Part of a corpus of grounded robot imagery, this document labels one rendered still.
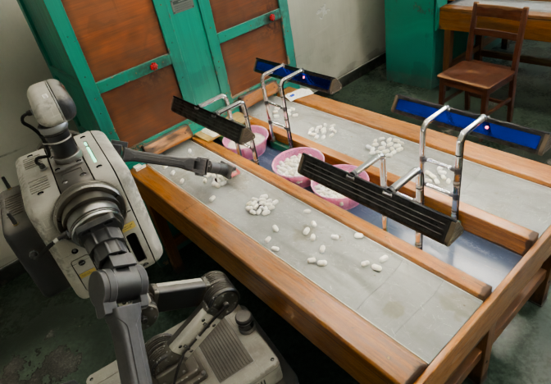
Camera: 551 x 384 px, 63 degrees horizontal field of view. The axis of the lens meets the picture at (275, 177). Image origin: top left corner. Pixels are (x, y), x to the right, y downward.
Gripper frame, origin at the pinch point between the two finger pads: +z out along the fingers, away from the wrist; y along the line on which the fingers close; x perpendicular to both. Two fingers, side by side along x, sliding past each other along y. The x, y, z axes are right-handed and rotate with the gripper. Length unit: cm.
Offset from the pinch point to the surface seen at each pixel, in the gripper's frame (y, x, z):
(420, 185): -98, -28, -10
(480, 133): -99, -53, 18
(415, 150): -58, -40, 53
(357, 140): -28, -35, 46
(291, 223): -48.6, 7.0, -5.7
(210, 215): -17.4, 18.1, -23.3
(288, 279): -72, 20, -25
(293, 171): -19.7, -10.3, 16.6
